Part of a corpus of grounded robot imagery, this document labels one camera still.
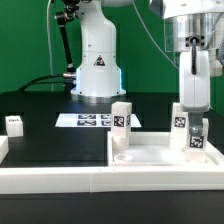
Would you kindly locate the white U-shaped obstacle wall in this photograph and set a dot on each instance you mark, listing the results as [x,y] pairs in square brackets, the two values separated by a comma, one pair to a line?
[110,179]

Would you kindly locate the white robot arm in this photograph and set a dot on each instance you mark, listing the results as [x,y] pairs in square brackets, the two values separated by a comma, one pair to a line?
[194,31]

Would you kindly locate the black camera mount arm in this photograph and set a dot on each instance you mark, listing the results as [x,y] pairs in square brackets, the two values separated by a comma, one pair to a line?
[62,18]

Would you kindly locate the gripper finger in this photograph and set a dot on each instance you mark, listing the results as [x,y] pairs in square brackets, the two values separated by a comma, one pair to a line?
[195,123]

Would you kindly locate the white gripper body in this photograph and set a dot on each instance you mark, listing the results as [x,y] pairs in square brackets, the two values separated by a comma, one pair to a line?
[194,80]

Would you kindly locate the white square tabletop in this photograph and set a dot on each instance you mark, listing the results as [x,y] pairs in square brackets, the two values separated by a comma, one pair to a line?
[153,149]

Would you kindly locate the AprilTag base sheet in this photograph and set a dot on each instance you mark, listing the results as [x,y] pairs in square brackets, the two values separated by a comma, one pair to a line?
[90,120]

